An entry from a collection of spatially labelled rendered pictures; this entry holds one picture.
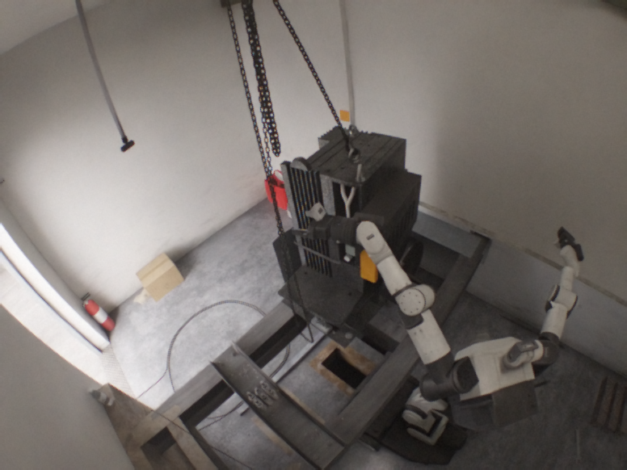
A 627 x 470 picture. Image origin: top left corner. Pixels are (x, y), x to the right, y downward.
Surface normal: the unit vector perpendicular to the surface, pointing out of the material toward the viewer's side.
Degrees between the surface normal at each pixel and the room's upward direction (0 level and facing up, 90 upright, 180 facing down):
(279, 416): 0
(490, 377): 18
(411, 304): 51
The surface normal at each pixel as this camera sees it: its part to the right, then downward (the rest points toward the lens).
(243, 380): -0.12, -0.73
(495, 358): 0.12, -0.58
